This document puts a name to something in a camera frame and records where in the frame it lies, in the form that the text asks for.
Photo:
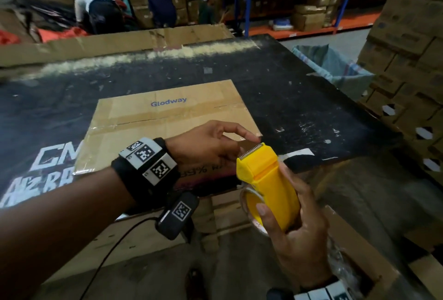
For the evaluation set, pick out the grey woven sack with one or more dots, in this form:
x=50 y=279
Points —
x=332 y=68

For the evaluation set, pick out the person's left hand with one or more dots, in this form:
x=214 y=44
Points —
x=204 y=147

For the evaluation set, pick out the marker wristband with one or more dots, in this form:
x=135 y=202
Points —
x=145 y=168
x=322 y=294

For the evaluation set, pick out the open cardboard carton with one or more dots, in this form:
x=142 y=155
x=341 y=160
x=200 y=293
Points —
x=360 y=254

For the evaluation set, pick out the person's right hand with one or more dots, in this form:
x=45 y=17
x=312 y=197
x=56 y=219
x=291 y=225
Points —
x=304 y=248

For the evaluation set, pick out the yellow tape roll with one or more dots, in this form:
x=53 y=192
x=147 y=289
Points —
x=251 y=206

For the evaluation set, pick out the brown cardboard box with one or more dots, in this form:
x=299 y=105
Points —
x=155 y=113

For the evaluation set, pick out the person's dark shoe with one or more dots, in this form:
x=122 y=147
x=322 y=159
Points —
x=196 y=284

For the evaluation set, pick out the long cardboard sheet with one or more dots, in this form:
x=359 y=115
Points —
x=114 y=43

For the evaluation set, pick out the yellow tape dispenser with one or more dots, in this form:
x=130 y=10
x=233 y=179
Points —
x=270 y=189

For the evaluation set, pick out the orange cloth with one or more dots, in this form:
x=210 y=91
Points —
x=59 y=33

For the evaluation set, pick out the left marker wristband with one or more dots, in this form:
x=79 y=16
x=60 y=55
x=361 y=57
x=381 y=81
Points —
x=145 y=168

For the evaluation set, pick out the person's left forearm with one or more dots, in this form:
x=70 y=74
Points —
x=55 y=234

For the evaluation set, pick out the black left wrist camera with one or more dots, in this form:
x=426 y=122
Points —
x=178 y=215

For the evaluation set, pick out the stack of white cartons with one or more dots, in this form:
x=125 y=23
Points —
x=408 y=50

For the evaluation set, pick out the right marker wristband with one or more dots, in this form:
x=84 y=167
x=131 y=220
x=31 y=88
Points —
x=322 y=294

